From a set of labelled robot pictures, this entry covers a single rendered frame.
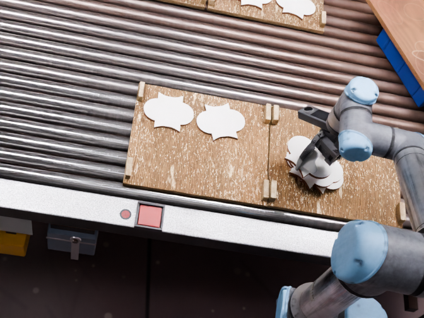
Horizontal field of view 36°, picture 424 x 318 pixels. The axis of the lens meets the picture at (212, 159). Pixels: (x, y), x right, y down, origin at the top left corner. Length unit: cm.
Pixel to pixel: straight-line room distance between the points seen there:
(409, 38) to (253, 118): 62
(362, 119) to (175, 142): 60
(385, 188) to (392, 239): 83
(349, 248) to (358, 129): 38
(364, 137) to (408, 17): 92
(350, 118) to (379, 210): 51
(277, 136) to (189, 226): 41
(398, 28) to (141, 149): 97
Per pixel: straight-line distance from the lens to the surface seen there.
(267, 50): 218
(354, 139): 147
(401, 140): 152
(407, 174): 144
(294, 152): 181
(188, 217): 179
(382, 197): 198
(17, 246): 196
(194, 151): 187
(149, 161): 183
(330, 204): 190
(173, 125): 189
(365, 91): 154
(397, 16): 231
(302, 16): 229
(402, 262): 118
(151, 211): 176
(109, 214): 176
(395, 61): 230
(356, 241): 117
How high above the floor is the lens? 251
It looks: 58 degrees down
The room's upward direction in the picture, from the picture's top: 22 degrees clockwise
